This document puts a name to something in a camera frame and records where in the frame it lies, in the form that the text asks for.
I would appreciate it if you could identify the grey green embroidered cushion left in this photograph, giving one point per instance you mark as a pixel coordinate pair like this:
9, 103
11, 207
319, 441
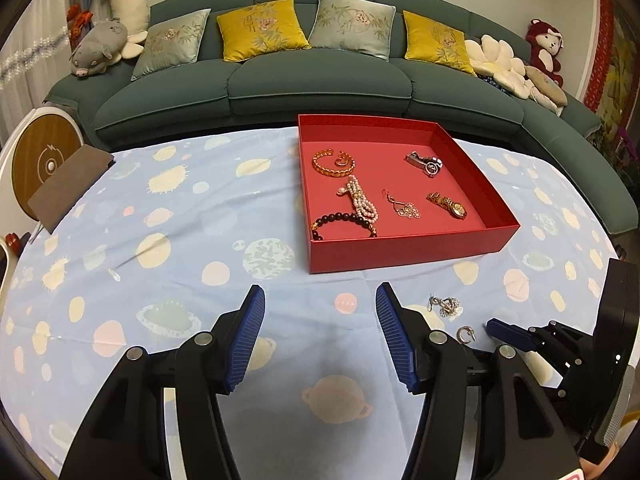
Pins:
172, 43

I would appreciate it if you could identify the grey pig plush toy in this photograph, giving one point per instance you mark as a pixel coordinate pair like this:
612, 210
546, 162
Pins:
101, 48

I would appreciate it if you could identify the brown cardboard sheet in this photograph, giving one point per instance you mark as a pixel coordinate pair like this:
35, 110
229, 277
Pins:
56, 197

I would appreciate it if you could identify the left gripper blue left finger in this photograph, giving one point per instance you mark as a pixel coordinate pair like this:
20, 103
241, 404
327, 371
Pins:
238, 335

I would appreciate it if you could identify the beige round cushion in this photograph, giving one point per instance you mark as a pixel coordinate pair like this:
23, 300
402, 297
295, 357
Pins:
545, 91

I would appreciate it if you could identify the blue planet print tablecloth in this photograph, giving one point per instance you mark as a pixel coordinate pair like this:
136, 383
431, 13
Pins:
174, 235

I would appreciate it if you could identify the red curtain tie ornament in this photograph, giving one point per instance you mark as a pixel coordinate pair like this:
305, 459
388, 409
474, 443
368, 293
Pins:
78, 21

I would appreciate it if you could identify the yellow embroidered cushion left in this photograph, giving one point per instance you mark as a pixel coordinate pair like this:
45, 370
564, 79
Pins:
259, 29

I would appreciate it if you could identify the person's right hand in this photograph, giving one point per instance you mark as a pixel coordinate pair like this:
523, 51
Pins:
608, 468

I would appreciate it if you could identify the dark green sectional sofa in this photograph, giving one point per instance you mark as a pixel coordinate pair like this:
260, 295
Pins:
116, 111

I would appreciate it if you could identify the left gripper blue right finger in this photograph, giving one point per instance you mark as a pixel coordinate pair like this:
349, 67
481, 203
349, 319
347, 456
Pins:
403, 330

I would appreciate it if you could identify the white sheer curtain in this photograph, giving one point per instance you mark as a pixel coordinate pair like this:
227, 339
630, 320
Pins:
33, 59

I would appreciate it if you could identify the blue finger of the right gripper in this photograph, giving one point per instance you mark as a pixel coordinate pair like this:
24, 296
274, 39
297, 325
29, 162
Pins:
511, 334

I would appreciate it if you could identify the small hand mirror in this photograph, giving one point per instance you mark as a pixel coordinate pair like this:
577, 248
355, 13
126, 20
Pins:
11, 250

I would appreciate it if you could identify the gold wrist watch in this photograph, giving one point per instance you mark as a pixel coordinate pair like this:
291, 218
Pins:
455, 209

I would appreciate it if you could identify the red shallow tray box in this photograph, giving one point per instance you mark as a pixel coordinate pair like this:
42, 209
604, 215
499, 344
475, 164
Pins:
398, 162

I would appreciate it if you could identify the grey green embroidered cushion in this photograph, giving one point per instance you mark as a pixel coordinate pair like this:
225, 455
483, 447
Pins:
172, 43
360, 26

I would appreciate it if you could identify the yellow embroidered cushion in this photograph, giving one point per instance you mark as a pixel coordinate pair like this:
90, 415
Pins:
433, 42
259, 29

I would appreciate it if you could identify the white round wooden-faced device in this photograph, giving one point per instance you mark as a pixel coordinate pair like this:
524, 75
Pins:
38, 146

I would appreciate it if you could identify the red monkey plush toy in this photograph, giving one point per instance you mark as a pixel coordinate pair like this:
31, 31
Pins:
546, 42

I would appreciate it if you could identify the red wall scroll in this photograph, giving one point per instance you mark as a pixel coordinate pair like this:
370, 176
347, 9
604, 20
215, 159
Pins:
602, 55

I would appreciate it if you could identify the yellow embroidered cushion right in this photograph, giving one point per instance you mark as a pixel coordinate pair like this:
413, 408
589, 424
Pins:
433, 42

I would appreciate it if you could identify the grey green embroidered cushion right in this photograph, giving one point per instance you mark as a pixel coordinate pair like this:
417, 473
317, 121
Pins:
360, 26

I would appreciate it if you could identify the gold chain bangle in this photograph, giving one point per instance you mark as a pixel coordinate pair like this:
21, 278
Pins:
323, 163

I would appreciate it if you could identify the white flower shaped pillow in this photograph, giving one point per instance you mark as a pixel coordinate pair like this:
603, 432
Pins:
495, 59

